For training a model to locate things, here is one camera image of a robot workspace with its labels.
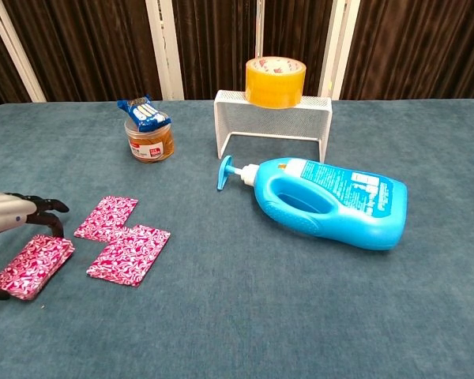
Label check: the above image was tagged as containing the blue snack packet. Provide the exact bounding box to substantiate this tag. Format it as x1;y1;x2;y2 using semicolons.
116;94;172;133

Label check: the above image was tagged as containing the blue detergent pump bottle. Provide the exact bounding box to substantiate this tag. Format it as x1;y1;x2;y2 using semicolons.
216;155;408;251

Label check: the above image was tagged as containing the blue fabric table cover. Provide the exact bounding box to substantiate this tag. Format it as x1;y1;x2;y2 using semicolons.
0;98;474;379

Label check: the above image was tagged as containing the pink patterned packet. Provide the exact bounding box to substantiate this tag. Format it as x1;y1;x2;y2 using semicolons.
73;195;139;242
85;224;171;288

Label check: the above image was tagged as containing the white mesh metal rack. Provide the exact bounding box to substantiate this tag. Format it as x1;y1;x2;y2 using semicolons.
213;89;333;163

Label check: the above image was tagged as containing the dark brown curtain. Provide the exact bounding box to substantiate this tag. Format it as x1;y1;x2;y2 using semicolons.
171;0;335;100
339;0;474;100
0;11;33;111
2;0;164;103

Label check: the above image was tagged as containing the white frame post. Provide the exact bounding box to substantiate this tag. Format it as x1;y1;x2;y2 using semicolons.
145;0;186;101
0;0;47;103
318;0;361;101

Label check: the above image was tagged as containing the yellow packing tape roll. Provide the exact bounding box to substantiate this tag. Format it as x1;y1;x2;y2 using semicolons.
245;56;307;110

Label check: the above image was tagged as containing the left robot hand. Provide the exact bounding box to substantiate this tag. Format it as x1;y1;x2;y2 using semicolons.
0;190;70;301

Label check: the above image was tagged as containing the clear jar of rubber bands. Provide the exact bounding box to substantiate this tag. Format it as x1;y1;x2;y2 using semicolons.
123;118;175;163

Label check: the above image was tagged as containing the pink patterned pouch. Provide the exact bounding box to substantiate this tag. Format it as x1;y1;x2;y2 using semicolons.
0;234;76;301

